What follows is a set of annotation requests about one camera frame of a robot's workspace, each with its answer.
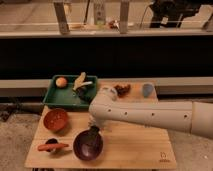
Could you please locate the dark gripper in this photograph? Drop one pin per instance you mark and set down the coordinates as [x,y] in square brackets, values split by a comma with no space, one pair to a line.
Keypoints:
[94,130]

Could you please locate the purple bowl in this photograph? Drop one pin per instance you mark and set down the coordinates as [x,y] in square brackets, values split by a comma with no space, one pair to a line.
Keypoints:
[88,145]

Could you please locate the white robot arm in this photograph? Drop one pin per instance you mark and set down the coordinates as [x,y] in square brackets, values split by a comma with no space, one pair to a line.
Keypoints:
[191,117]

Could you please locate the orange bowl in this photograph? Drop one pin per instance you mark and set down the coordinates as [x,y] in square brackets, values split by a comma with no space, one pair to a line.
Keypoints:
[56,119]

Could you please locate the dark toy eggplant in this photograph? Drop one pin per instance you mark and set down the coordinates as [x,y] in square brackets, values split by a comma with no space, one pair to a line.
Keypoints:
[85,94]

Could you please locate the small dark cup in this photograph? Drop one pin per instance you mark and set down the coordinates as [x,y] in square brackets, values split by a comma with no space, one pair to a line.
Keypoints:
[51,141]

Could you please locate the green plastic tray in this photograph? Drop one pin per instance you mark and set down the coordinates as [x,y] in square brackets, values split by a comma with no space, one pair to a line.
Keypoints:
[66,97]

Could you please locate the brown crumpled object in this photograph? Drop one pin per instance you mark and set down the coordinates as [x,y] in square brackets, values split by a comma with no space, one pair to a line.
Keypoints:
[122,90]

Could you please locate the toy corn cob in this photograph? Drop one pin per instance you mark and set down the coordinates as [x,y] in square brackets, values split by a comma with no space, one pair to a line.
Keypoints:
[80,81]

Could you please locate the orange toy carrot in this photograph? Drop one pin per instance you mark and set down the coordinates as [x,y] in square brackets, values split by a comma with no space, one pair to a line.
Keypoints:
[47,147]

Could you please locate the orange ball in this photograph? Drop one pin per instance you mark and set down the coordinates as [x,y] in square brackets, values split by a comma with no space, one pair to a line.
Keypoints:
[61,82]

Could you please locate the blue cup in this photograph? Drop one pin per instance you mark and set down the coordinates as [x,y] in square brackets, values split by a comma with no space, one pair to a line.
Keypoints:
[147,90]

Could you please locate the black camera tripod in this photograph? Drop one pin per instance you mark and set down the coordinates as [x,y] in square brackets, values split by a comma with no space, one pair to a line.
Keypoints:
[171,13]

